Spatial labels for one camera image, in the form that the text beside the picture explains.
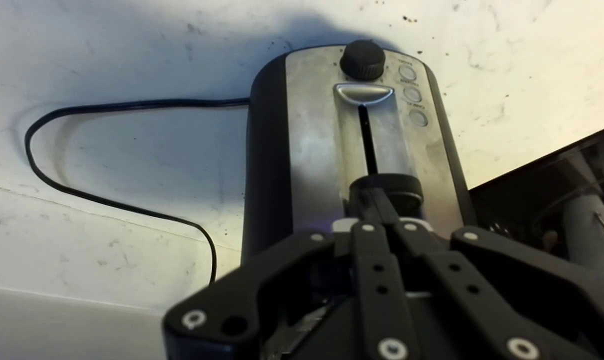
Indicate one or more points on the black toaster dial knob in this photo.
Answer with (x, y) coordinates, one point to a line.
(362, 60)

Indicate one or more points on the black toaster with steel face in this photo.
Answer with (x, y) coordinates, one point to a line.
(309, 152)

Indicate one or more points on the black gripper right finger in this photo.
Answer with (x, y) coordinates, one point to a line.
(489, 287)

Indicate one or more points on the black toaster lever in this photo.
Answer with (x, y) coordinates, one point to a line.
(395, 191)

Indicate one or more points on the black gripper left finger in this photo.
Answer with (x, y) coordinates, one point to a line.
(374, 287)

